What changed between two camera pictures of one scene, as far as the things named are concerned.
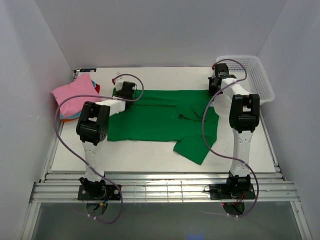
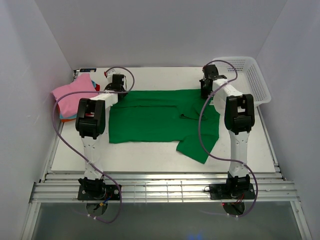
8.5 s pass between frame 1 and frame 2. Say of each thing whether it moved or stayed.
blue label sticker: stayed
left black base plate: stayed
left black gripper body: moved
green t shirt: stayed
